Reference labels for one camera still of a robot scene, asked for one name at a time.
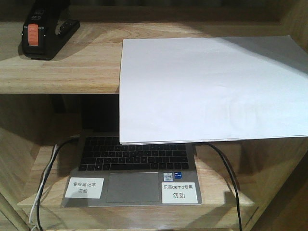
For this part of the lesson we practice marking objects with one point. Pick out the white paper stack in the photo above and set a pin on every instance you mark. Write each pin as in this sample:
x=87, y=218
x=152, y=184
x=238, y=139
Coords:
x=212, y=89

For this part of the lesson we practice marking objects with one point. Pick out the black stapler with orange tab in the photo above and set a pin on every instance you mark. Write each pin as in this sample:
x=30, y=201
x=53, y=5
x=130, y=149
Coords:
x=40, y=41

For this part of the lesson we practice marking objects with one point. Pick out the silver laptop with black keyboard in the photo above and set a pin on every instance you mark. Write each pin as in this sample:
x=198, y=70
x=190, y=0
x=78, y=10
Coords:
x=133, y=174

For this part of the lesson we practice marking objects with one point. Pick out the white label right on laptop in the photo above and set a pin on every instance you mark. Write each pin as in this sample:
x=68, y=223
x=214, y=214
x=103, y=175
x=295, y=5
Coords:
x=179, y=193

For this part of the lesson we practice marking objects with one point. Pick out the white label on laptop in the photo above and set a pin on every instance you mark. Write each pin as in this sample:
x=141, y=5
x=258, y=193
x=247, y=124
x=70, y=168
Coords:
x=84, y=188
x=179, y=193

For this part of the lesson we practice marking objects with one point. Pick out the white label left on laptop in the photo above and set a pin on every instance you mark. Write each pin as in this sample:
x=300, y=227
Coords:
x=84, y=188

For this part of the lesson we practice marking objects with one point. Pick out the light wooden shelf unit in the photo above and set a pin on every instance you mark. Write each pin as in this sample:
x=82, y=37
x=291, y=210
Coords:
x=273, y=174

